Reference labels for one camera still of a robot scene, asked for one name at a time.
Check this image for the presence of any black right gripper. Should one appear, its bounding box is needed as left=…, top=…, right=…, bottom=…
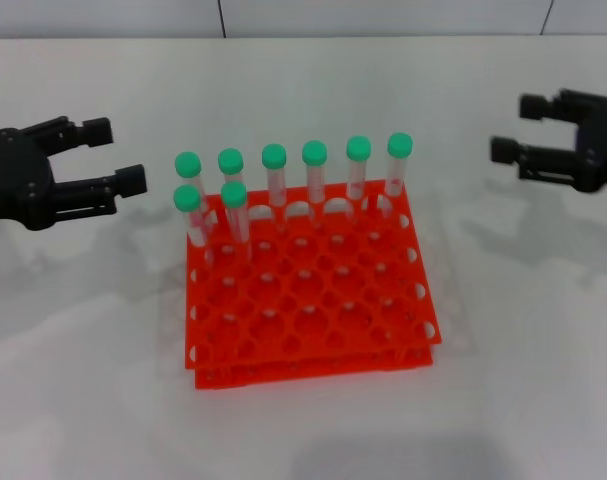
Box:
left=489, top=88, right=607, bottom=195

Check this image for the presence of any green capped clear test tube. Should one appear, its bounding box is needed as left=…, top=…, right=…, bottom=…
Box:
left=173, top=184, right=217, bottom=266
left=301, top=139, right=330, bottom=226
left=221, top=180, right=254, bottom=271
left=261, top=143, right=290, bottom=234
left=386, top=131, right=415, bottom=211
left=217, top=147, right=246, bottom=187
left=345, top=135, right=373, bottom=221
left=174, top=151, right=209, bottom=221

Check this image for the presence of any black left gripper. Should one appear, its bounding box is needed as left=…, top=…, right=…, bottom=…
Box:
left=0, top=116, right=149, bottom=232

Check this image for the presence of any orange plastic test tube rack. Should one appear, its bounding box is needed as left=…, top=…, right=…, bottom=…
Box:
left=184, top=178, right=444, bottom=390

